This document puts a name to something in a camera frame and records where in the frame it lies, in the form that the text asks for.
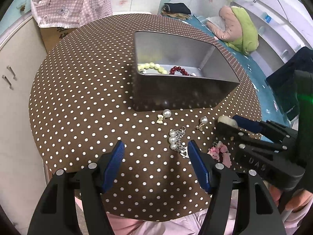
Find pink checkered cloth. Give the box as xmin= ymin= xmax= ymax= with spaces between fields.
xmin=31 ymin=0 xmax=112 ymax=29

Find dark blue hanging garment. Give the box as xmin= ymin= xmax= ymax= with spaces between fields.
xmin=266 ymin=47 xmax=312 ymax=121

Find dark folded clothes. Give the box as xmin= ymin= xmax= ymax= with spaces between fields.
xmin=161 ymin=3 xmax=192 ymax=20

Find right hand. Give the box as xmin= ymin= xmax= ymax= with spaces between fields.
xmin=268 ymin=185 xmax=312 ymax=212

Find beige curved cabinet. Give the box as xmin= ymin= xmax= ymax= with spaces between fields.
xmin=1 ymin=16 xmax=47 ymax=234

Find blue patterned bed mattress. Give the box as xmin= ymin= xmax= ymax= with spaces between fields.
xmin=160 ymin=12 xmax=290 ymax=128

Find pink and green pillow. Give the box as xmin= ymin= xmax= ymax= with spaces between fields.
xmin=206 ymin=6 xmax=259 ymax=55

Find pearl charm chain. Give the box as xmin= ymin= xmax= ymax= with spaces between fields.
xmin=167 ymin=126 xmax=190 ymax=159

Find dark red bead bracelet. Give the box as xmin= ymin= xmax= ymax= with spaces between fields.
xmin=169 ymin=66 xmax=196 ymax=77

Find light blue drawer unit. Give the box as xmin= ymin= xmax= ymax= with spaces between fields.
xmin=0 ymin=0 xmax=31 ymax=34

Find silver metal tin box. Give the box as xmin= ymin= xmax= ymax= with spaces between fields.
xmin=132 ymin=31 xmax=240 ymax=111

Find cream bead bracelet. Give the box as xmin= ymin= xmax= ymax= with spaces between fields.
xmin=137 ymin=61 xmax=169 ymax=75

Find pink flower hair accessory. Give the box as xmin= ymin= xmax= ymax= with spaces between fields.
xmin=207 ymin=141 xmax=232 ymax=168

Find brown cardboard box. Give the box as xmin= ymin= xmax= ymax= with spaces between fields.
xmin=40 ymin=28 xmax=75 ymax=52

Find pearl bow earring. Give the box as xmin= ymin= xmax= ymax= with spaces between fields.
xmin=196 ymin=116 xmax=209 ymax=132
xmin=156 ymin=109 xmax=172 ymax=124

